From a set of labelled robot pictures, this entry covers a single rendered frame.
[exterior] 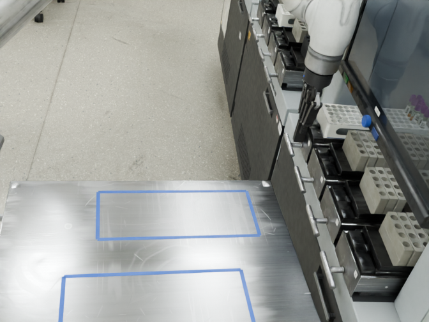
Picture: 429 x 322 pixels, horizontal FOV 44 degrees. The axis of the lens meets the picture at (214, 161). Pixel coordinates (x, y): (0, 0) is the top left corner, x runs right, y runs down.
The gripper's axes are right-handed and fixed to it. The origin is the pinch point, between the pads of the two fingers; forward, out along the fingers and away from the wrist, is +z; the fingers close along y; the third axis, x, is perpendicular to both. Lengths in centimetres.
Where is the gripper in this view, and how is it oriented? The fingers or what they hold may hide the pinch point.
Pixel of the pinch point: (301, 130)
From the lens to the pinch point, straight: 152.1
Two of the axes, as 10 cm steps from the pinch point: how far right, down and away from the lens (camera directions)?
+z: -1.5, 7.7, 6.2
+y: -0.8, -6.4, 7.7
